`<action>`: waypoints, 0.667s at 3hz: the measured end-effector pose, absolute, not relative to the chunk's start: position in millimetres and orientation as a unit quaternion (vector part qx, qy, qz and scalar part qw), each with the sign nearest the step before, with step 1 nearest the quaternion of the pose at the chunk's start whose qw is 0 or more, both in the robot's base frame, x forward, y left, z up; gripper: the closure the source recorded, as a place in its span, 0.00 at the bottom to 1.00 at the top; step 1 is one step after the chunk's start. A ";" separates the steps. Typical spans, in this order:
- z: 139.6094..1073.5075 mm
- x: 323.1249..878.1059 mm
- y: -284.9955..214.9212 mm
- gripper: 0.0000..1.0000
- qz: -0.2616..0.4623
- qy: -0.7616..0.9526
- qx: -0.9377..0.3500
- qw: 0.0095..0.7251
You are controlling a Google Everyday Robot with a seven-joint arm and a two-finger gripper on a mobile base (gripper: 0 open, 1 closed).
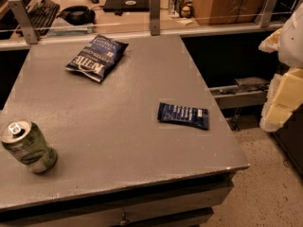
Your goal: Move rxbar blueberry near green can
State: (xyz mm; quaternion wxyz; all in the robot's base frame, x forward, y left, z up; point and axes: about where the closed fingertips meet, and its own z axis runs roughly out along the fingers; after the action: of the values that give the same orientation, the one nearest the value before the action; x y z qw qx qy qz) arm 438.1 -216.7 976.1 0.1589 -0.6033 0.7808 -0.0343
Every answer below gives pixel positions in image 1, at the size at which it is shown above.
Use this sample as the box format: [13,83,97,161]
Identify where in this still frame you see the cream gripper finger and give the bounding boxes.
[258,28,282,53]
[259,68,303,132]

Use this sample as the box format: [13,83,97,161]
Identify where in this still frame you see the blue rxbar blueberry wrapper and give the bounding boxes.
[157,102,209,131]

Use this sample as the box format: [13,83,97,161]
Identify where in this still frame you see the green soda can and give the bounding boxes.
[0,119,58,174]

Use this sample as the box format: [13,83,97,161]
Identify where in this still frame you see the wooden cabinet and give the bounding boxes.
[192,0,265,26]

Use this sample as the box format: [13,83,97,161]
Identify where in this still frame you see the small round brown object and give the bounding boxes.
[181,6,191,18]

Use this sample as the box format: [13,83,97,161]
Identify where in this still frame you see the cans on back desk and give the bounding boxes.
[169,0,185,17]

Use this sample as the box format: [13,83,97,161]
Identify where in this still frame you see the black laptop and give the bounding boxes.
[103,0,149,12]

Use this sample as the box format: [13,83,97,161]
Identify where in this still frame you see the blue kettle chips bag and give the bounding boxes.
[65,35,128,82]

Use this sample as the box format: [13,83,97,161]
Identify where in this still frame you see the black headphones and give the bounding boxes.
[59,6,96,26]

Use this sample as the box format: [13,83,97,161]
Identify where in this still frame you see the black keyboard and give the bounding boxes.
[27,0,60,36]

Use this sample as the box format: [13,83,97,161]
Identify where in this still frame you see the metal bracket right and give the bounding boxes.
[258,0,277,27]

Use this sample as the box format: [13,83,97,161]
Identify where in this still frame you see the metal bracket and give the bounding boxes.
[149,0,160,36]
[258,0,277,27]
[9,0,39,44]

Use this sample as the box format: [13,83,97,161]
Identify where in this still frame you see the grey metal rail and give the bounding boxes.
[209,77,269,109]

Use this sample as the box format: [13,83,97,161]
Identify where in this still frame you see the metal bracket middle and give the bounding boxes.
[149,0,160,36]

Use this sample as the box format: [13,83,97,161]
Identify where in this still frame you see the table drawer with handle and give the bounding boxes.
[0,180,233,227]

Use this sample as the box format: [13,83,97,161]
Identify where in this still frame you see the metal bracket left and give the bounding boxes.
[9,0,39,44]

